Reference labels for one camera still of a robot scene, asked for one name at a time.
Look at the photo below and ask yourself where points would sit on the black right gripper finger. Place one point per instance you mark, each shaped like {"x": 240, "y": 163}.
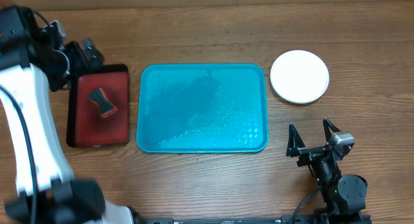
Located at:
{"x": 295, "y": 144}
{"x": 329, "y": 129}

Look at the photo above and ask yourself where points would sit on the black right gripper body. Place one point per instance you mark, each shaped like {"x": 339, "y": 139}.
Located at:
{"x": 309, "y": 156}

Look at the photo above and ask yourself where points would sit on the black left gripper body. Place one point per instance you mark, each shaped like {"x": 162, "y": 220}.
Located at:
{"x": 60, "y": 67}

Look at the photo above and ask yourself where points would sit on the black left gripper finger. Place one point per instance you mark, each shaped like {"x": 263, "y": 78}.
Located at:
{"x": 94, "y": 56}
{"x": 77, "y": 59}

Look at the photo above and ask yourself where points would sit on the pink plate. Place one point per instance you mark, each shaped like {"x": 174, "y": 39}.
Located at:
{"x": 299, "y": 76}

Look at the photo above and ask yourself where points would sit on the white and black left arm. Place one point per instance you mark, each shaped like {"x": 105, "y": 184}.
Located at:
{"x": 34, "y": 62}

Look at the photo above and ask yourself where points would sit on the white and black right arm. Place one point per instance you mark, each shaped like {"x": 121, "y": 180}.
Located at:
{"x": 343, "y": 195}

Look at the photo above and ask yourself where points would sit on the black tray with red liquid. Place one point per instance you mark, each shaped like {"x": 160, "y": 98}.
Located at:
{"x": 85, "y": 127}

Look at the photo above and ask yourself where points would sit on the teal plastic tray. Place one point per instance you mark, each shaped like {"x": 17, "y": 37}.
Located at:
{"x": 202, "y": 108}

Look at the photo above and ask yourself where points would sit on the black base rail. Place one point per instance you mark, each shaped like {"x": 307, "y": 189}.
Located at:
{"x": 285, "y": 219}

